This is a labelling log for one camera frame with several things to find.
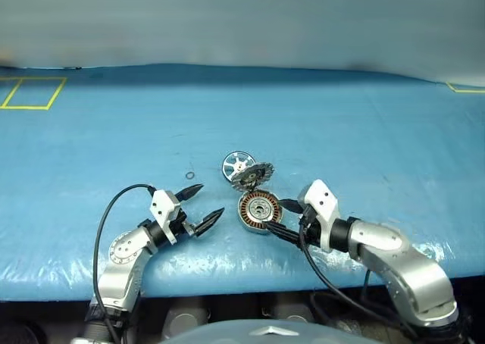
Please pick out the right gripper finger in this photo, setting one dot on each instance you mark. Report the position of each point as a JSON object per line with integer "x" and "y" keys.
{"x": 291, "y": 206}
{"x": 284, "y": 233}

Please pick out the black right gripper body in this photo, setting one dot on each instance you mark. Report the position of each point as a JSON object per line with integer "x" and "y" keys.
{"x": 310, "y": 228}

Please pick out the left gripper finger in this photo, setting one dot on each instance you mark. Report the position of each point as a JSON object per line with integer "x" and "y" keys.
{"x": 208, "y": 222}
{"x": 191, "y": 192}

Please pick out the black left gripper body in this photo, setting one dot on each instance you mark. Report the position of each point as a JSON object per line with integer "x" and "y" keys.
{"x": 181, "y": 222}

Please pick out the silver spoked rotor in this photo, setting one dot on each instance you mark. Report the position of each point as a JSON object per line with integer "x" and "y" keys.
{"x": 231, "y": 164}

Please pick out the finned round motor lid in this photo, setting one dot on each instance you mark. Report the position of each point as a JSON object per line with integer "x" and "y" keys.
{"x": 252, "y": 177}

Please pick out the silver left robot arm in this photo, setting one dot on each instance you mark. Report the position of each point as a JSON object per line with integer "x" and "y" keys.
{"x": 121, "y": 268}

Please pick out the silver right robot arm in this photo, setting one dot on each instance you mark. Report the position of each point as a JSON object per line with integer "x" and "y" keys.
{"x": 401, "y": 260}

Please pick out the blue plastic table cover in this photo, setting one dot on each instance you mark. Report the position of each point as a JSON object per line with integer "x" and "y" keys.
{"x": 242, "y": 132}

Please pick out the grey rounded cylinder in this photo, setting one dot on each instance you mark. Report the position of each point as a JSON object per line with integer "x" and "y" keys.
{"x": 185, "y": 321}
{"x": 293, "y": 313}

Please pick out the grey robot torso with emblem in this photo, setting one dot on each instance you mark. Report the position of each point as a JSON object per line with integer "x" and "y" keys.
{"x": 265, "y": 330}

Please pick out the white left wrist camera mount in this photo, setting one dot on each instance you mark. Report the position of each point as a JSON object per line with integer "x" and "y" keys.
{"x": 163, "y": 207}

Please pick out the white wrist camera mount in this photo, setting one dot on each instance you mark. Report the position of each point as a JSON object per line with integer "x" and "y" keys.
{"x": 322, "y": 200}
{"x": 163, "y": 207}

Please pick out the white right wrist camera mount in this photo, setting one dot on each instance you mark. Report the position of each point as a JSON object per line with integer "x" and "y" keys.
{"x": 322, "y": 200}

